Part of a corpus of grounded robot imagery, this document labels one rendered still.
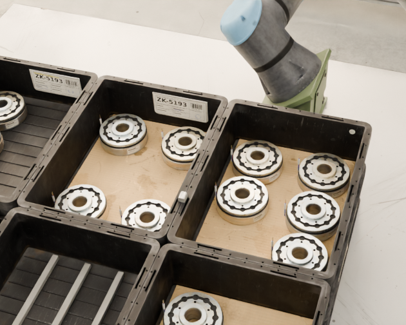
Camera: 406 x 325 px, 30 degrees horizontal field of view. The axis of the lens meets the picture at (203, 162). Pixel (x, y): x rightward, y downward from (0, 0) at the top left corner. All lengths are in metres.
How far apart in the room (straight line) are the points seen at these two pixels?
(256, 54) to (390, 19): 1.81
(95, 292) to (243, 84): 0.80
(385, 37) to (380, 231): 1.82
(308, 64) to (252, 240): 0.49
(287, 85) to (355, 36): 1.64
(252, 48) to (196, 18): 1.76
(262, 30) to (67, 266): 0.68
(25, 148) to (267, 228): 0.57
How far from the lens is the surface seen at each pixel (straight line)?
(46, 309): 1.39
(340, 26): 3.40
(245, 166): 1.52
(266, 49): 1.70
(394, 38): 3.35
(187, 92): 1.60
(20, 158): 1.66
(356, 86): 1.97
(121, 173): 1.57
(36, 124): 1.73
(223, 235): 1.44
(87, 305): 1.38
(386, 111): 1.91
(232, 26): 1.69
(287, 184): 1.53
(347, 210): 1.36
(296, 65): 1.73
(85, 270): 1.41
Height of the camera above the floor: 1.95
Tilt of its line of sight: 46 degrees down
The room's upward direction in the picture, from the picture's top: 4 degrees counter-clockwise
